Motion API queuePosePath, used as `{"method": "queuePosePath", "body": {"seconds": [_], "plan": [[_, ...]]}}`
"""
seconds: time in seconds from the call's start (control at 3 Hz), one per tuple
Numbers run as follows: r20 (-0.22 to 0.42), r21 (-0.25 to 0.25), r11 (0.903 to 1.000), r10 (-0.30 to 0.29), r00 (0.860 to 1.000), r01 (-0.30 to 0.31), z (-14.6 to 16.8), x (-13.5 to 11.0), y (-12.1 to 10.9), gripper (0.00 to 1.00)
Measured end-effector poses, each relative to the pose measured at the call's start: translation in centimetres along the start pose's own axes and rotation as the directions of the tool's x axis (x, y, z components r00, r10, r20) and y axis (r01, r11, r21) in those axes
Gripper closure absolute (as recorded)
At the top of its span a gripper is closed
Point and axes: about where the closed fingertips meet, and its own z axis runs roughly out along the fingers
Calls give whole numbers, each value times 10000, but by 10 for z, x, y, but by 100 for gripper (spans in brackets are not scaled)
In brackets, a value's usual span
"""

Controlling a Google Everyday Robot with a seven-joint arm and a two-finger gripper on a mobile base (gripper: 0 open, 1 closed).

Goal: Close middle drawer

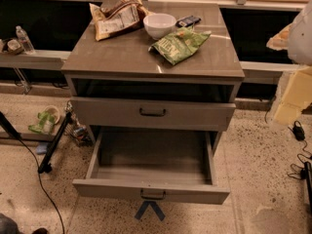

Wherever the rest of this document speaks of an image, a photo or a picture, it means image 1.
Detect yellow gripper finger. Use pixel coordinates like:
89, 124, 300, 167
266, 25, 291, 51
273, 66, 312, 125

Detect grey drawer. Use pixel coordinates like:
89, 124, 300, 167
71, 97, 236, 132
73, 128, 230, 204

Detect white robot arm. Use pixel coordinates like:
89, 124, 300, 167
266, 0, 312, 125

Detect grey top drawer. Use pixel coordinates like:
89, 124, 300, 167
71, 97, 236, 132

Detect grey drawer cabinet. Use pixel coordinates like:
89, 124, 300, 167
61, 3, 244, 145

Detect black power adapter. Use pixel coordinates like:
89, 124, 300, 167
292, 121, 305, 141

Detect dark blue snack packet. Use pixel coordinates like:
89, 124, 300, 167
175, 16, 201, 27

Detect green chip bag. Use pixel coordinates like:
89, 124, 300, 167
148, 26, 212, 65

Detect white bowl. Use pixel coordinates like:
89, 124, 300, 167
143, 14, 176, 40

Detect brown chip bag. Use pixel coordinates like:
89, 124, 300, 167
90, 0, 150, 41

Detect blue tape cross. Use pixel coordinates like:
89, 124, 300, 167
135, 201, 166, 221

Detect green white bag on floor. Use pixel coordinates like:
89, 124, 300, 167
28, 105, 60, 135

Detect clear water bottle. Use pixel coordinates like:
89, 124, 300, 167
16, 25, 35, 55

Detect small blue floor item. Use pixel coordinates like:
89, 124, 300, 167
36, 142, 49, 155

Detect black tripod leg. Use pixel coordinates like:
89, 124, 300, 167
38, 112, 72, 174

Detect brown item on ledge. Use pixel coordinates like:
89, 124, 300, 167
0, 38, 23, 55

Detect black floor cable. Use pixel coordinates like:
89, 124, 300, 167
0, 111, 66, 234

